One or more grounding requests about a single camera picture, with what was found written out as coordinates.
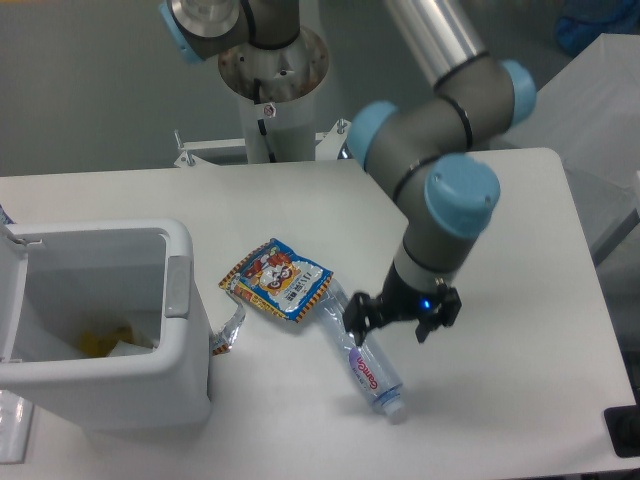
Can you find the colourful snack wrapper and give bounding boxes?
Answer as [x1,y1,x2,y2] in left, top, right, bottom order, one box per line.
[210,237,335,357]

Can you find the clear plastic water bottle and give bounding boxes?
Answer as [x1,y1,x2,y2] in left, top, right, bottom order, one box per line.
[313,279,407,425]

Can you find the clear plastic box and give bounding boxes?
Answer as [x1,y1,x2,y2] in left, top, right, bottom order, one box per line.
[1,390,34,465]

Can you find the blue object in corner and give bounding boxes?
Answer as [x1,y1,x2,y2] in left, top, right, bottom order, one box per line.
[554,1,639,57]

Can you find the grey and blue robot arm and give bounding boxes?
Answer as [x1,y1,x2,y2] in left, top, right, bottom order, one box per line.
[159,1,536,344]

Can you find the white plastic trash can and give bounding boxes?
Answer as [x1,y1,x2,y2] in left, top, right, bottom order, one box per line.
[1,219,211,430]

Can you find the white covered table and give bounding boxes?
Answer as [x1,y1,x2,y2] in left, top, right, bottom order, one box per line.
[491,34,639,263]

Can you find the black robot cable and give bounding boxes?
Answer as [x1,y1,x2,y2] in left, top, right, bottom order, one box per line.
[252,78,277,164]

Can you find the black device at table edge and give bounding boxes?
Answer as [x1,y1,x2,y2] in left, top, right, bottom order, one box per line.
[604,405,639,458]

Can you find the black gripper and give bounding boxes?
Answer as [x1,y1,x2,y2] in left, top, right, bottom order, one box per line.
[343,264,462,346]

